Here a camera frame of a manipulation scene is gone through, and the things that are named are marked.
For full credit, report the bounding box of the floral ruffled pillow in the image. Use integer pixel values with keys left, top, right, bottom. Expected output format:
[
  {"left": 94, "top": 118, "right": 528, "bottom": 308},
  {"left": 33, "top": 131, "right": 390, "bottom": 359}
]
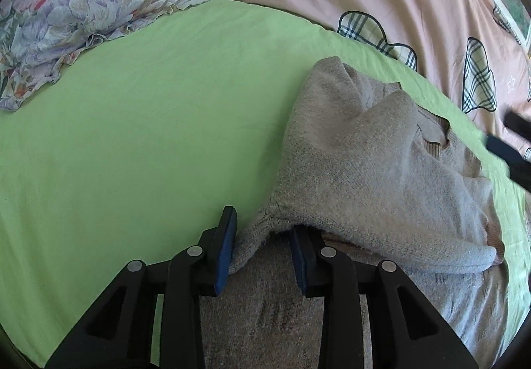
[{"left": 0, "top": 0, "right": 219, "bottom": 112}]

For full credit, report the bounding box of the green bed sheet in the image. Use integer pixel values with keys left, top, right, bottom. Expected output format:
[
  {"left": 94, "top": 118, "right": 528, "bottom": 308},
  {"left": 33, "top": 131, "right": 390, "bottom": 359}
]
[{"left": 0, "top": 0, "right": 531, "bottom": 369}]

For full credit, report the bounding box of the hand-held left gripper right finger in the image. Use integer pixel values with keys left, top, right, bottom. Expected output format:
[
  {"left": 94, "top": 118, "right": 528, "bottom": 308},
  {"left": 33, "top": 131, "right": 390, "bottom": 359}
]
[{"left": 289, "top": 225, "right": 487, "bottom": 369}]

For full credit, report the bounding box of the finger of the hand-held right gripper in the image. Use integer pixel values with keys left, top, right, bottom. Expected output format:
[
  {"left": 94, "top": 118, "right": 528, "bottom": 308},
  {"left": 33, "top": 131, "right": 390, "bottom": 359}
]
[
  {"left": 485, "top": 135, "right": 531, "bottom": 188},
  {"left": 505, "top": 111, "right": 531, "bottom": 138}
]

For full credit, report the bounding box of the grey knit sweater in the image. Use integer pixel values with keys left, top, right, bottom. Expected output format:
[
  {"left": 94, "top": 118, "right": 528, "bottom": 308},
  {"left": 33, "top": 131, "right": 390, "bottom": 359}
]
[{"left": 199, "top": 55, "right": 509, "bottom": 369}]

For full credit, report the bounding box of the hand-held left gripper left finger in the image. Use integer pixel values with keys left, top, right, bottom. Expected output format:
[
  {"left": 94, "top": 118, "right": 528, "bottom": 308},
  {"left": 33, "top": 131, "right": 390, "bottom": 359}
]
[{"left": 45, "top": 205, "right": 239, "bottom": 369}]

